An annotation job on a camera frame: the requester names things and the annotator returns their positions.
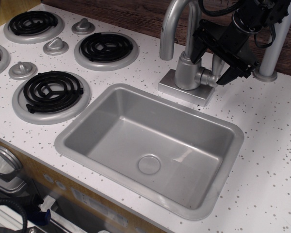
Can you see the grey stove knob middle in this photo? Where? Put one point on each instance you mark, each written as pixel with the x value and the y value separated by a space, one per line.
pixel 55 47

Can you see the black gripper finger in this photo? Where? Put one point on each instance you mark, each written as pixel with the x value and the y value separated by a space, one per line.
pixel 198 50
pixel 231 74

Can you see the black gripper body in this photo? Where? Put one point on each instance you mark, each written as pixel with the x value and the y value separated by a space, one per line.
pixel 229 43

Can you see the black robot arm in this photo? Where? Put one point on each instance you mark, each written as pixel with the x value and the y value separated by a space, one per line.
pixel 253 15

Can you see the back right stove burner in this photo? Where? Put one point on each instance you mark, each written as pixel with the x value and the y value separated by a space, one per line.
pixel 106 51

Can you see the grey toy sink basin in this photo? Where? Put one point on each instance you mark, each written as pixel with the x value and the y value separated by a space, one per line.
pixel 172 155

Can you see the silver toy faucet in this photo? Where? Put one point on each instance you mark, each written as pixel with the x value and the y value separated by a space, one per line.
pixel 183 82

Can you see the back left stove burner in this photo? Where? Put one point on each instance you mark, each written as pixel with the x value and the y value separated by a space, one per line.
pixel 33 27

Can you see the front right stove burner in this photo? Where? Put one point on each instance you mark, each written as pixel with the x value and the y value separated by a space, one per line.
pixel 51 97

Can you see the grey stove knob lower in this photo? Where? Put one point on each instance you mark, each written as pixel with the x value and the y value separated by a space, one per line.
pixel 22 71

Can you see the left edge stove burner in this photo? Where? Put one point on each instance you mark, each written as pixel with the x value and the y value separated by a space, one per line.
pixel 1 60

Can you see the silver faucet lever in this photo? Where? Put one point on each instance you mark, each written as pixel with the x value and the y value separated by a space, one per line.
pixel 210 77

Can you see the grey support pole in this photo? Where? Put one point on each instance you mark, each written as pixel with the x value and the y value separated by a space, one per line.
pixel 266 73

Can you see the grey stove knob top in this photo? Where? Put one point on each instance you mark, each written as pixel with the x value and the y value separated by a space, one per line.
pixel 83 27

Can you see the grey stove knob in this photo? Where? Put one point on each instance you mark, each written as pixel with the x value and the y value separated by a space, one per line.
pixel 22 71
pixel 83 27
pixel 55 47

